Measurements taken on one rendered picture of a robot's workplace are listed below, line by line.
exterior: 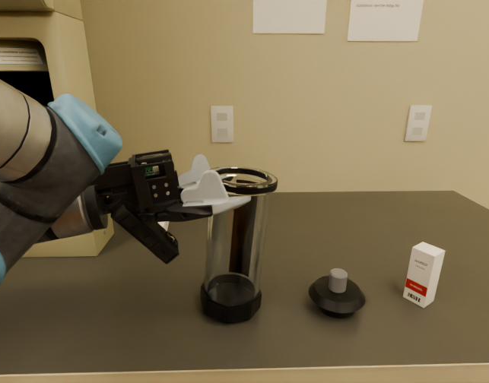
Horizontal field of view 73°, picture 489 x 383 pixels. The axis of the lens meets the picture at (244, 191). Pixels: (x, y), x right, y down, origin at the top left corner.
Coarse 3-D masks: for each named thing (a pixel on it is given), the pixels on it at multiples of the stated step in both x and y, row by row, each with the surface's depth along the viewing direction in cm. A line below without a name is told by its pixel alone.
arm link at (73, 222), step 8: (80, 200) 41; (72, 208) 40; (80, 208) 41; (64, 216) 40; (72, 216) 40; (80, 216) 41; (56, 224) 40; (64, 224) 41; (72, 224) 41; (80, 224) 41; (88, 224) 42; (56, 232) 41; (64, 232) 41; (72, 232) 42; (80, 232) 42; (88, 232) 43
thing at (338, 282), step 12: (324, 276) 58; (336, 276) 53; (312, 288) 56; (324, 288) 55; (336, 288) 54; (348, 288) 55; (324, 300) 52; (336, 300) 52; (348, 300) 52; (360, 300) 53; (324, 312) 54; (336, 312) 52; (348, 312) 51
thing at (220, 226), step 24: (216, 168) 52; (240, 168) 53; (216, 216) 48; (240, 216) 46; (264, 216) 48; (216, 240) 49; (240, 240) 47; (264, 240) 51; (216, 264) 50; (240, 264) 49; (216, 288) 51; (240, 288) 50
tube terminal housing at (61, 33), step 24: (72, 0) 62; (0, 24) 56; (24, 24) 56; (48, 24) 56; (72, 24) 61; (48, 48) 57; (72, 48) 61; (72, 72) 61; (72, 240) 70; (96, 240) 71
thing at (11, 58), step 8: (0, 40) 60; (8, 40) 60; (16, 40) 61; (24, 40) 62; (0, 48) 60; (8, 48) 60; (16, 48) 61; (24, 48) 62; (32, 48) 63; (40, 48) 64; (0, 56) 60; (8, 56) 60; (16, 56) 61; (24, 56) 61; (32, 56) 62; (40, 56) 63; (0, 64) 60; (8, 64) 60; (16, 64) 61; (24, 64) 61; (32, 64) 62; (40, 64) 63
